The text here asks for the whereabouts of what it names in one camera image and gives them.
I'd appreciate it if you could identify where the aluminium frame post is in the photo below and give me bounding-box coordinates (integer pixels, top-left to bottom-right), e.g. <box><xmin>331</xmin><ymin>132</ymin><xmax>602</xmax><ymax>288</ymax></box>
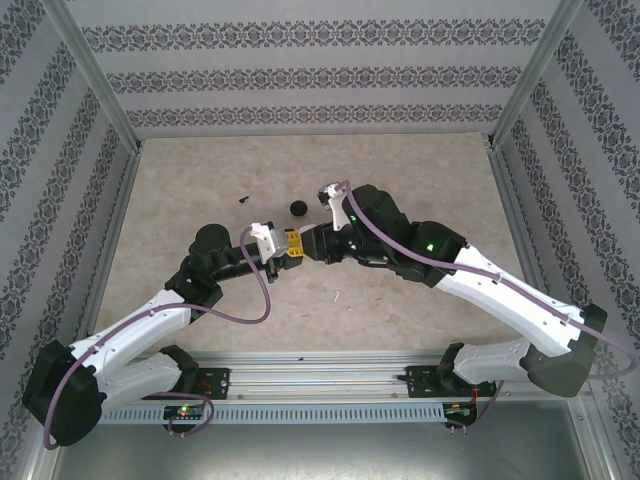
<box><xmin>487</xmin><ymin>0</ymin><xmax>586</xmax><ymax>151</ymax></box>
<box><xmin>39</xmin><ymin>0</ymin><xmax>146</xmax><ymax>154</ymax></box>

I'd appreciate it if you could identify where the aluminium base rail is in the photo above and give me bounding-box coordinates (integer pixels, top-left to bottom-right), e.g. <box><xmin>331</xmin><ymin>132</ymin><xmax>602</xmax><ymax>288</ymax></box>
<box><xmin>139</xmin><ymin>349</ymin><xmax>589</xmax><ymax>401</ymax></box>

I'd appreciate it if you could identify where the small circuit board green light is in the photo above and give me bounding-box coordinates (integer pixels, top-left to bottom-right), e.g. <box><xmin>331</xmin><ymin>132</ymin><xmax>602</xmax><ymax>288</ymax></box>
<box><xmin>163</xmin><ymin>404</ymin><xmax>207</xmax><ymax>422</ymax></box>

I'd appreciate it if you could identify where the aluminium side rail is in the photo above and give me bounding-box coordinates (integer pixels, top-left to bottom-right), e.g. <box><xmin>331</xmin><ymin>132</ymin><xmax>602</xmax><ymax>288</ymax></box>
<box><xmin>74</xmin><ymin>139</ymin><xmax>146</xmax><ymax>346</ymax></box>
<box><xmin>487</xmin><ymin>139</ymin><xmax>591</xmax><ymax>396</ymax></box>

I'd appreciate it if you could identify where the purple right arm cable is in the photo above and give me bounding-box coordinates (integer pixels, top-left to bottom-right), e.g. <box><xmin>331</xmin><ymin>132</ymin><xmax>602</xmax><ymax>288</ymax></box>
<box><xmin>339</xmin><ymin>182</ymin><xmax>640</xmax><ymax>431</ymax></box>

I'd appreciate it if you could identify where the grey slotted cable duct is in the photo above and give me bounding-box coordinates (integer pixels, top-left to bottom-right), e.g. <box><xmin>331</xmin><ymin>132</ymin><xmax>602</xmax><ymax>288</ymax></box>
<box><xmin>99</xmin><ymin>402</ymin><xmax>481</xmax><ymax>425</ymax></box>

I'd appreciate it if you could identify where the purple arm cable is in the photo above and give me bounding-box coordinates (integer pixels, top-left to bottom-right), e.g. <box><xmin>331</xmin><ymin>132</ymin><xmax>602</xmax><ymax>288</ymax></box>
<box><xmin>43</xmin><ymin>227</ymin><xmax>275</xmax><ymax>451</ymax></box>
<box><xmin>339</xmin><ymin>182</ymin><xmax>640</xmax><ymax>431</ymax></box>

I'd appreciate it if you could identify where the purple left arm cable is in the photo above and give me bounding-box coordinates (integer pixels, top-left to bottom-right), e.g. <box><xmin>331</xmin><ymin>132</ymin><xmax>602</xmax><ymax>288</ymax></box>
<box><xmin>43</xmin><ymin>227</ymin><xmax>275</xmax><ymax>451</ymax></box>

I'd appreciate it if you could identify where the grey metal sheet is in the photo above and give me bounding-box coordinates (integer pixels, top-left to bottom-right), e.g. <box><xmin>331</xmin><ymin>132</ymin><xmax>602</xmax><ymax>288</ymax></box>
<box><xmin>49</xmin><ymin>399</ymin><xmax>614</xmax><ymax>480</ymax></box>

